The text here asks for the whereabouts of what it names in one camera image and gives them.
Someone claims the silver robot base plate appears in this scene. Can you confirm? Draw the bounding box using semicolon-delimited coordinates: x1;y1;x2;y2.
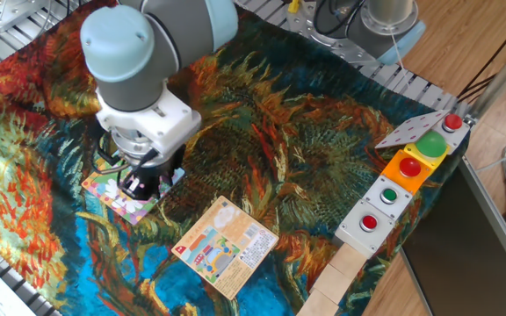
286;1;389;67

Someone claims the orange vehicle puzzle board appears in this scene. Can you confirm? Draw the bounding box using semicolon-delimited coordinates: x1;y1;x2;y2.
171;195;279;301

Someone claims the sunflower painting tablecloth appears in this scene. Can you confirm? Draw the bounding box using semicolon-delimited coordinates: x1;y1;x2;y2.
0;0;472;316

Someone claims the orange red-button box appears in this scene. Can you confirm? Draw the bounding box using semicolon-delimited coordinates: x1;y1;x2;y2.
380;148;434;196

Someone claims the colourful girl puzzle board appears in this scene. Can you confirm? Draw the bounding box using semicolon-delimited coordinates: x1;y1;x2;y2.
80;164;187;226

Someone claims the light wooden block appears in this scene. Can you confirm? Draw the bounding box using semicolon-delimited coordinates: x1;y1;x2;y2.
328;242;368;281
295;288;340;316
310;262;351;305

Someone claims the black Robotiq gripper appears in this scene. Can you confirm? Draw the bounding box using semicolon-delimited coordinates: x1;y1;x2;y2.
119;162;170;202

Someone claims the yellow green-dome button box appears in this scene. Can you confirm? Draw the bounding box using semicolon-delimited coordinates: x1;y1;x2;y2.
403;130;451;170

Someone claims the large grey red-button box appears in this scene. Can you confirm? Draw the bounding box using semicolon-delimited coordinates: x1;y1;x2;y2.
334;197;397;259

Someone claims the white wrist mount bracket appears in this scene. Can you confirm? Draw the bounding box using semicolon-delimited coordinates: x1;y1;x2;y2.
94;83;203;162

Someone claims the small grey red-button box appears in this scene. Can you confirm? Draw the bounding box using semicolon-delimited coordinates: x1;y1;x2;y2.
430;112;472;154

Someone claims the silver perforated metal plate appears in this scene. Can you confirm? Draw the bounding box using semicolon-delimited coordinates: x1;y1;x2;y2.
0;0;56;34

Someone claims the aluminium corner post beam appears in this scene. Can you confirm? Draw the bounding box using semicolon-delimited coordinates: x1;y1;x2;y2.
467;39;506;119

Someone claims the black floor cable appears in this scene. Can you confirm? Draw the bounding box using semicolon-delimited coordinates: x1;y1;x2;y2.
457;8;506;103

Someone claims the grey green-button box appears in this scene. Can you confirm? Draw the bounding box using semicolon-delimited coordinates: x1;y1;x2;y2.
361;174;415;220

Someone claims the white card with red dots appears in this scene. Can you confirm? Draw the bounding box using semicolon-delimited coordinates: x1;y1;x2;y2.
374;109;451;150

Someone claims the dark grey panel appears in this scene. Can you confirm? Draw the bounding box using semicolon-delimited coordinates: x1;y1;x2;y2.
400;157;506;316

